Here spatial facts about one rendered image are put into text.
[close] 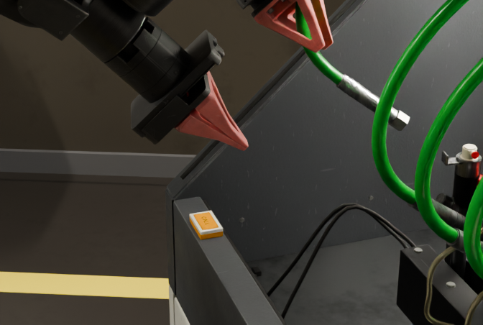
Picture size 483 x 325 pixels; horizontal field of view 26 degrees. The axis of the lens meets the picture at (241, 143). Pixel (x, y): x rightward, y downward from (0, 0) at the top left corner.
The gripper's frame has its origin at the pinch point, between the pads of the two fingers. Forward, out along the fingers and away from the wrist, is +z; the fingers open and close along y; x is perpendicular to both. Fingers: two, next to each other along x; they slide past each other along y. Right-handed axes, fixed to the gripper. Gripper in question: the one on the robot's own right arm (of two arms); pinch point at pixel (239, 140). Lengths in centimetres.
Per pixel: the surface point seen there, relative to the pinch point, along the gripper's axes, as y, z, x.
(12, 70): -94, 23, 239
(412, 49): 17.3, 5.9, 1.7
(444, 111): 15.9, 8.9, -6.0
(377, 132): 9.4, 9.6, 1.0
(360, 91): 8.4, 14.7, 21.9
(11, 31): -84, 14, 239
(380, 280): -10, 43, 33
